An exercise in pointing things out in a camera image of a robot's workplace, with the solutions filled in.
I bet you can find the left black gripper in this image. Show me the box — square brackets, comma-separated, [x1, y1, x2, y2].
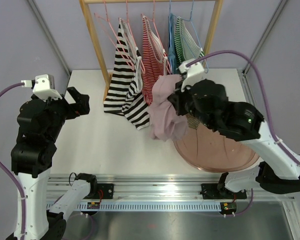
[40, 86, 90, 142]

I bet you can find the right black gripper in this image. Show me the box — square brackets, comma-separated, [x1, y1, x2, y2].
[170, 78, 216, 130]

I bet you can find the mauve pink tank top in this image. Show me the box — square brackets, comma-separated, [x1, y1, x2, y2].
[147, 74, 188, 142]

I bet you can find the blue tank top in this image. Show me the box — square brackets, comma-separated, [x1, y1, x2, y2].
[166, 13, 180, 76]

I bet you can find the black white striped tank top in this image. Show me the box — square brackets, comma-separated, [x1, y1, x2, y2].
[103, 18, 150, 130]

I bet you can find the red white striped tank top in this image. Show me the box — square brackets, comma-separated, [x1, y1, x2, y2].
[142, 15, 171, 105]

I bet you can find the pink wire hanger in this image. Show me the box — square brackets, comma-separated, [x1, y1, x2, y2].
[140, 0, 172, 75]
[123, 0, 145, 75]
[94, 0, 135, 70]

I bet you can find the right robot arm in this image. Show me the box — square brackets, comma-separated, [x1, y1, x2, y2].
[168, 79, 300, 198]

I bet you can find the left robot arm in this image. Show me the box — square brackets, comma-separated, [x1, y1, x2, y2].
[9, 87, 98, 240]

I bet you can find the green white striped tank top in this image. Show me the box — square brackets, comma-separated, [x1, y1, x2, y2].
[173, 17, 205, 67]

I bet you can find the wooden clothes rack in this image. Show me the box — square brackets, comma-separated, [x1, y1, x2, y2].
[79, 0, 224, 100]

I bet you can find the translucent pink plastic basin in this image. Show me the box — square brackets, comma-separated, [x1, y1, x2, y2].
[174, 116, 259, 173]

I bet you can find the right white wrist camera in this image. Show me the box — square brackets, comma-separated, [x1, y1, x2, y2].
[178, 60, 206, 93]

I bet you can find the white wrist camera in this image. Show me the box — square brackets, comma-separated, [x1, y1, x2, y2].
[178, 60, 206, 93]
[20, 74, 61, 102]

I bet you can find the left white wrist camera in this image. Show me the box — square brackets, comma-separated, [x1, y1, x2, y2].
[20, 74, 61, 102]

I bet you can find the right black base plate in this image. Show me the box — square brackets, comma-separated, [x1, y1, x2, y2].
[200, 183, 247, 200]

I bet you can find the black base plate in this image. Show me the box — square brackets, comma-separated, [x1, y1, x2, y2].
[96, 183, 115, 200]
[200, 183, 247, 200]

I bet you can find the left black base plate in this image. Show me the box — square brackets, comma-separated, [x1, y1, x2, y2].
[96, 183, 115, 200]

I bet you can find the aluminium mounting rail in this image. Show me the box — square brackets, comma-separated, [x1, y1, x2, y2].
[46, 172, 295, 202]

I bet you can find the white slotted cable duct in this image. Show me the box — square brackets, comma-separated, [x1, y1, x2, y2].
[74, 201, 221, 212]

